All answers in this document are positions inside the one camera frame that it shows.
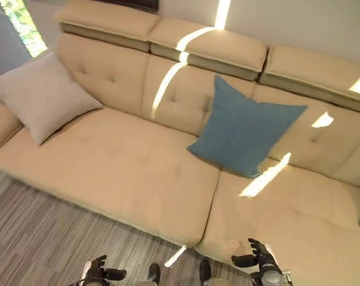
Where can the beige square cushion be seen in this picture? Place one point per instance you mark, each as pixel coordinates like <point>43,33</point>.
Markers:
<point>40,95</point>

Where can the dark left robot foot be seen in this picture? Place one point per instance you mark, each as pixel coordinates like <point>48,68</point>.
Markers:
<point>154,272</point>

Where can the dark robot foot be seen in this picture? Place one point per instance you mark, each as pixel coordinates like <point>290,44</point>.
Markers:
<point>204,270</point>
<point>154,272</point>

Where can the dark right robot foot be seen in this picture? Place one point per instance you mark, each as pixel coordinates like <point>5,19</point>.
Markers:
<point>204,270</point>

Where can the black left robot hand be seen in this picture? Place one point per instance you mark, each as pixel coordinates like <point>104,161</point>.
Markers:
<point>101,271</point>

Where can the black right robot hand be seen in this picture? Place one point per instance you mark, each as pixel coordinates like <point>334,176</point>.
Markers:
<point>253,256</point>

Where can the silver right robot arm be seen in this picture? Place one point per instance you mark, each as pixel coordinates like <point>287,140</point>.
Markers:
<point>271,275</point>

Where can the window with greenery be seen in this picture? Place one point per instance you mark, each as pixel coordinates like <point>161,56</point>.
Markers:
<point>23,26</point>

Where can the beige leather sofa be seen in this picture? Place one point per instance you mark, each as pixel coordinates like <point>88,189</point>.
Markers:
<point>114,161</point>

